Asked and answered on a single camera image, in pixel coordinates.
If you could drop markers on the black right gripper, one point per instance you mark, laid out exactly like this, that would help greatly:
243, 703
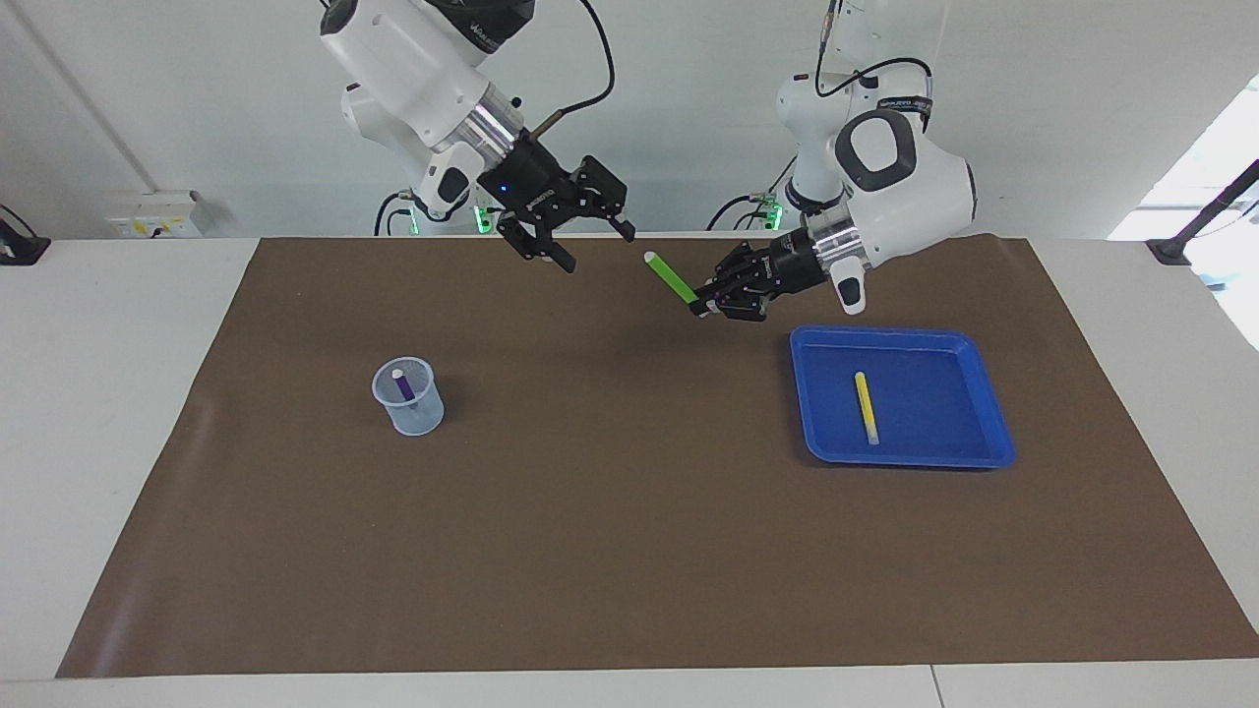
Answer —
526, 182

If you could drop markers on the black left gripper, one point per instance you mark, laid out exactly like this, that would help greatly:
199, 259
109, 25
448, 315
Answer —
792, 264

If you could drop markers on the green marker pen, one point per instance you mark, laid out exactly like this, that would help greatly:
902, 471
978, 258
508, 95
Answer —
671, 277

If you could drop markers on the yellow marker pen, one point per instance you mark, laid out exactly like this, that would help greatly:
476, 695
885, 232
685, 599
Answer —
866, 405

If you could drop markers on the purple marker pen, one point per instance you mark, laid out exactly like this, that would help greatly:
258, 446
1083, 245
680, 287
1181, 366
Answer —
404, 385

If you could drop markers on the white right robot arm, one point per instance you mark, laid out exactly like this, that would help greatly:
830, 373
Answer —
413, 59

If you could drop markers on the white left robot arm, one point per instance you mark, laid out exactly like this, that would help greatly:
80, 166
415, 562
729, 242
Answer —
915, 197

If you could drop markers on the blue plastic tray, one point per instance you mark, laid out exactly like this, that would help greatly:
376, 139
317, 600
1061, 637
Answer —
944, 433

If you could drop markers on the translucent mesh pen cup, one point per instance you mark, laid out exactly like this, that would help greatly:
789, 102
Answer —
413, 418

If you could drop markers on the brown table mat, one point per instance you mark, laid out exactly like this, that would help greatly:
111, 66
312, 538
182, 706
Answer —
629, 541

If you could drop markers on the black pole with base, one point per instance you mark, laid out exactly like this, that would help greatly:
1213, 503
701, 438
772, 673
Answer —
1170, 248

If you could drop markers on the black table clamp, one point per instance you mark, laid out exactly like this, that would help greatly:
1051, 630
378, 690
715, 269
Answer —
20, 248

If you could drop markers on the white wall socket box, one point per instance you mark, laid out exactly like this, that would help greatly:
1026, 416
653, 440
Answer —
152, 214

